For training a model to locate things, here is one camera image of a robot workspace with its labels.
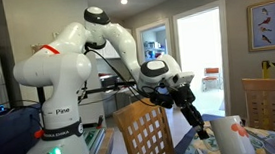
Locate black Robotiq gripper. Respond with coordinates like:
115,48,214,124
171,82,211,143

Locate white and orange mug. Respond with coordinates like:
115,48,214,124
209,113,258,154

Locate lemon print tablecloth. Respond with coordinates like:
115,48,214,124
171,107,275,154

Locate orange chair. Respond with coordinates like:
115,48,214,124
200,66,223,92

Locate wooden lattice-back chair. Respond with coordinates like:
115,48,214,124
241,75,275,144
111,95,177,154

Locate black kitchen appliance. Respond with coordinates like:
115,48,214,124
98,73,121,89

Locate white kitchen cabinets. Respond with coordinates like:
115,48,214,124
92,37,122,62

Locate framed bird picture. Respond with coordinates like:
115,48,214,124
244,0,275,53

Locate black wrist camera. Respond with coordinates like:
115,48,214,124
148,90,176,111

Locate white door frame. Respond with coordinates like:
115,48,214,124
170,0,236,121
134,17,174,66

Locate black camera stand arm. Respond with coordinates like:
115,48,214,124
76,79,147,101

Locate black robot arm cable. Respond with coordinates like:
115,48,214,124
83,41,168,114

